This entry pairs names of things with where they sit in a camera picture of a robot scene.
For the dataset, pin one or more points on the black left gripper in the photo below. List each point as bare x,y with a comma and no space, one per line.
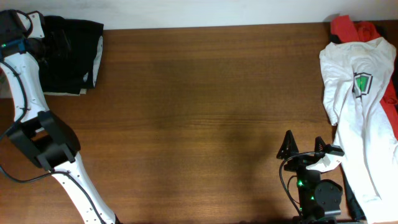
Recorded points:
56,49

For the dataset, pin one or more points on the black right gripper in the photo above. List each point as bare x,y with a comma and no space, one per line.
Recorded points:
293,149

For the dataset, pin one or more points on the black shorts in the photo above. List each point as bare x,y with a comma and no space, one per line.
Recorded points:
73,55

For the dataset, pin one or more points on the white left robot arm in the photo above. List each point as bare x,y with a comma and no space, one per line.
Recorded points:
47,141

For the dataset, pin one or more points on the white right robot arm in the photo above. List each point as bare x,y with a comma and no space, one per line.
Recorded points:
318,199

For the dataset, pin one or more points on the khaki folded shorts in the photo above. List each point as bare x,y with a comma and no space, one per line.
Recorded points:
6,91

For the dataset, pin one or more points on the white t-shirt with logo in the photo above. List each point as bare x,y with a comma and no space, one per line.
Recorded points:
355,76

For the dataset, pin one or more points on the red garment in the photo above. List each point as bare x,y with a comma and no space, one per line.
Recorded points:
343,30

